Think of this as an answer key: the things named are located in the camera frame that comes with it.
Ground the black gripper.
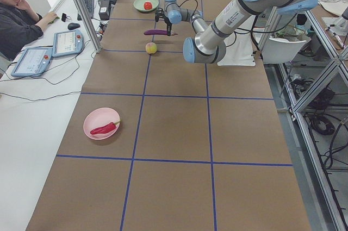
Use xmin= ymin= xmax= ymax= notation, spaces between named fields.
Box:
xmin=163 ymin=14 xmax=172 ymax=36

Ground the purple eggplant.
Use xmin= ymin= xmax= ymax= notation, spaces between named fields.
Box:
xmin=144 ymin=29 xmax=177 ymax=36

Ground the red yellow apple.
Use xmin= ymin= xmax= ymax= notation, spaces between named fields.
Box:
xmin=143 ymin=1 xmax=153 ymax=11

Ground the green pink peach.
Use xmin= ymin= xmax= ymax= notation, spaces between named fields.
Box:
xmin=145 ymin=42 xmax=157 ymax=54

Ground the red chili pepper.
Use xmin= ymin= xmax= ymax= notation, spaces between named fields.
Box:
xmin=90 ymin=121 xmax=120 ymax=135

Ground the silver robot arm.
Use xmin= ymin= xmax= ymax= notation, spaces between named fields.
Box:
xmin=164 ymin=0 xmax=318 ymax=64

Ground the light green plate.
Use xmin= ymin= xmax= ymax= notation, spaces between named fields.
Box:
xmin=133 ymin=0 xmax=159 ymax=13

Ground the black keyboard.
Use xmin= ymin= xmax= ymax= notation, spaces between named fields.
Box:
xmin=83 ymin=0 xmax=95 ymax=18

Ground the black computer mouse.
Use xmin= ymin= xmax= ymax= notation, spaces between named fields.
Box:
xmin=67 ymin=23 xmax=80 ymax=30

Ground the far teach pendant tablet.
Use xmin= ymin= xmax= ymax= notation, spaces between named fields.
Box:
xmin=52 ymin=29 xmax=84 ymax=58

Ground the teach pendant tablet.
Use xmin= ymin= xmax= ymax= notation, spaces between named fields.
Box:
xmin=52 ymin=29 xmax=84 ymax=58
xmin=11 ymin=47 xmax=53 ymax=77

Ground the pink plate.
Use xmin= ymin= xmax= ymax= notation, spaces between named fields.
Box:
xmin=83 ymin=108 xmax=121 ymax=140

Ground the seated person in black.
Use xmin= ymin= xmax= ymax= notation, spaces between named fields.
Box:
xmin=1 ymin=0 xmax=58 ymax=61

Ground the near teach pendant tablet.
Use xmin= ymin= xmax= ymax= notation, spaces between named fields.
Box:
xmin=11 ymin=47 xmax=53 ymax=77

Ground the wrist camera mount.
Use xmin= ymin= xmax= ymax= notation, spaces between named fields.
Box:
xmin=154 ymin=8 xmax=165 ymax=22

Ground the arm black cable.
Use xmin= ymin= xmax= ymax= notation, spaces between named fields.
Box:
xmin=173 ymin=0 xmax=199 ymax=14

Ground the aluminium frame post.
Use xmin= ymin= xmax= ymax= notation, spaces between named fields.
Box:
xmin=73 ymin=0 xmax=102 ymax=53

